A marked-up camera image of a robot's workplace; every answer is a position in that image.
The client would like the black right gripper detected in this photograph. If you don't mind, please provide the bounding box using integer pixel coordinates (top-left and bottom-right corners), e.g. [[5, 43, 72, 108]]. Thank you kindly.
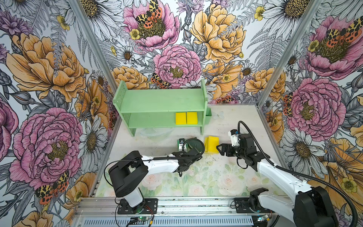
[[216, 143, 246, 159]]

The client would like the small yellow sponge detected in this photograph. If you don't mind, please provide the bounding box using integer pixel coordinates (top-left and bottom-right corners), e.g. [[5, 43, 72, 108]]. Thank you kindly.
[[175, 112, 187, 125]]

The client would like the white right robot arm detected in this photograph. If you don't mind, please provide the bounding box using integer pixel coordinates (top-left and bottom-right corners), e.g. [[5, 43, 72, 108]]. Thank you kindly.
[[216, 130, 339, 227]]

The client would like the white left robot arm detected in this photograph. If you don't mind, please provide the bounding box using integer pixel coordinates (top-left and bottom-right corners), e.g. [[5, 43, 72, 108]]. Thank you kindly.
[[108, 148, 203, 209]]

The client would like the green metal shelf unit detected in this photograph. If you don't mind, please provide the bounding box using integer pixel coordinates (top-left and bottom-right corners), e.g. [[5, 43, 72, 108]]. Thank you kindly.
[[112, 79, 208, 137]]

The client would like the dark green scrub sponge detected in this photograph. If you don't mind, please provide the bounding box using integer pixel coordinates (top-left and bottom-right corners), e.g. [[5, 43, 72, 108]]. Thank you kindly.
[[186, 138, 205, 155]]

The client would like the large yellow sponge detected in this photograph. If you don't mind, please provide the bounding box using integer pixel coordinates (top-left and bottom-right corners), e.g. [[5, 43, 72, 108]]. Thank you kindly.
[[204, 136, 219, 154]]

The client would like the green circuit board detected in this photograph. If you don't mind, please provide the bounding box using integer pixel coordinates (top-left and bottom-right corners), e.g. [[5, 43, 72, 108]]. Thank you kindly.
[[130, 216, 149, 222]]

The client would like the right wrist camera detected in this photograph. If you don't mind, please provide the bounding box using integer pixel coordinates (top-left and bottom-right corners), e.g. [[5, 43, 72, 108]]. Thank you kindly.
[[228, 129, 240, 147]]

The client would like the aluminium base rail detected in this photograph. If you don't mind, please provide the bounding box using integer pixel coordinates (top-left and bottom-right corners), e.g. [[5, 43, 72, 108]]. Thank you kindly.
[[72, 196, 278, 227]]

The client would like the black corrugated right cable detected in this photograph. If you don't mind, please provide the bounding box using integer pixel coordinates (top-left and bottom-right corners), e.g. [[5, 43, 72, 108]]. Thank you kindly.
[[237, 120, 359, 227]]

